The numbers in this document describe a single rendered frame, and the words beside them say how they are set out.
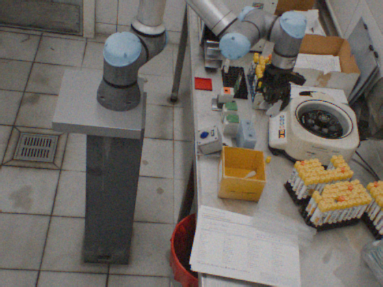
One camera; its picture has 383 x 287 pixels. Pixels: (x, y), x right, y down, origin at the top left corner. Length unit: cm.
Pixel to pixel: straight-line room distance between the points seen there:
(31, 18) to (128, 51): 213
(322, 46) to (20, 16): 219
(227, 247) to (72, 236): 120
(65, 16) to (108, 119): 201
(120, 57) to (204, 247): 64
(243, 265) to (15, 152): 174
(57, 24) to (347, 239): 263
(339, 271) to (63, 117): 97
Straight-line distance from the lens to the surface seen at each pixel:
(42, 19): 373
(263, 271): 148
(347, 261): 161
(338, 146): 176
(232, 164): 169
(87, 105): 179
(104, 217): 218
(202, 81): 202
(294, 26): 149
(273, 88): 161
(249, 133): 170
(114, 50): 167
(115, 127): 171
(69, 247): 252
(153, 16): 172
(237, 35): 141
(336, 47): 226
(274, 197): 167
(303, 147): 175
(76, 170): 281
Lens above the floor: 210
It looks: 44 degrees down
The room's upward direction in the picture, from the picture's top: 12 degrees clockwise
